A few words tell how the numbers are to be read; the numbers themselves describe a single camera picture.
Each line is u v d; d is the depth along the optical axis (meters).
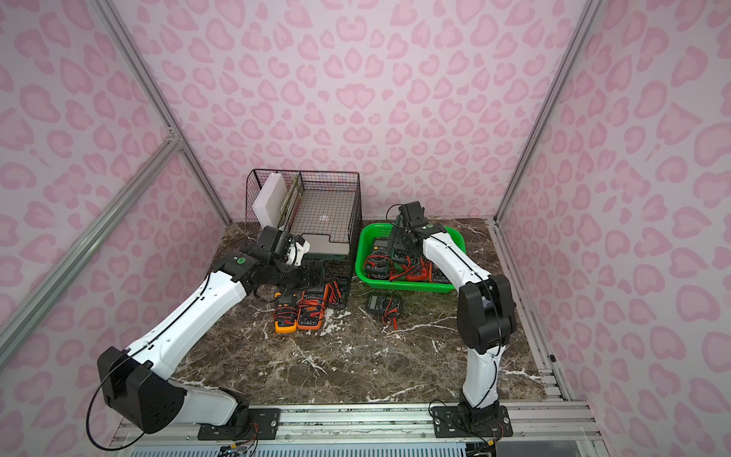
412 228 0.72
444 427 0.72
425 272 0.98
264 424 0.73
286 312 0.90
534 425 0.73
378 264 0.95
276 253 0.61
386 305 0.90
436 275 0.98
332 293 0.93
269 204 0.90
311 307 0.90
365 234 1.04
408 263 0.88
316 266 0.69
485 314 0.50
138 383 0.38
